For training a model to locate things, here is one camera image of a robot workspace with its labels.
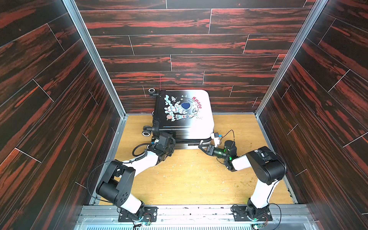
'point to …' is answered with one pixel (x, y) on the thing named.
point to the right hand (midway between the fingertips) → (200, 145)
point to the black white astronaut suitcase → (187, 115)
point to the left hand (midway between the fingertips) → (177, 141)
